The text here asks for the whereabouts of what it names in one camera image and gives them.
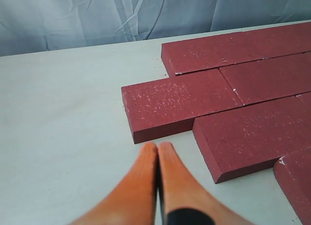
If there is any white backdrop curtain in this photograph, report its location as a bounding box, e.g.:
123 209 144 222
0 0 311 56

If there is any red brick back row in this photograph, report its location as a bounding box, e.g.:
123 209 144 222
242 22 311 60

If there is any red brick under stack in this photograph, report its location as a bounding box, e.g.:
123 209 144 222
161 32 263 77

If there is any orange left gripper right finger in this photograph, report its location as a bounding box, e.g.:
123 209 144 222
158 142 252 225

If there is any red brick row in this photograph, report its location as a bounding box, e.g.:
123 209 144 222
242 22 311 60
296 92 311 110

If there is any red brick top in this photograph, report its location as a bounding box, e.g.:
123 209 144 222
121 69 242 144

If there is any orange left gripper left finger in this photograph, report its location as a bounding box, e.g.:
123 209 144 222
71 142 157 225

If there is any red brick middle row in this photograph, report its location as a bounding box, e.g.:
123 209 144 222
296 92 311 110

